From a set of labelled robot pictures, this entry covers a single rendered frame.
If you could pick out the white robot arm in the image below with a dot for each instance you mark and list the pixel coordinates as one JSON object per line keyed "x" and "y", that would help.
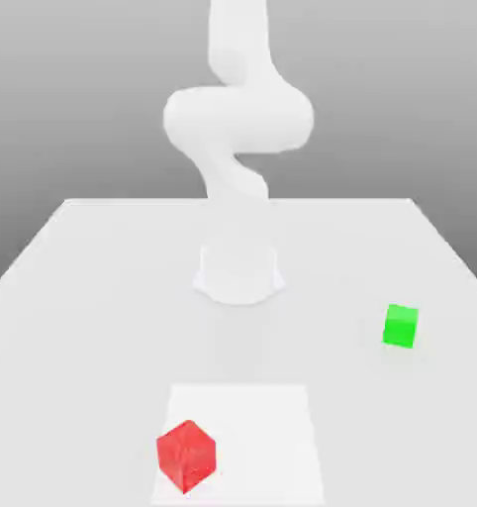
{"x": 238, "y": 119}

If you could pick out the small green cube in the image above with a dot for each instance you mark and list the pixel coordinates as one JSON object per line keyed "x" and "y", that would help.
{"x": 400, "y": 326}

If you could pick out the small red cube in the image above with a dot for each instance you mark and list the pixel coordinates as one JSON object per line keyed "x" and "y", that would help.
{"x": 186, "y": 455}

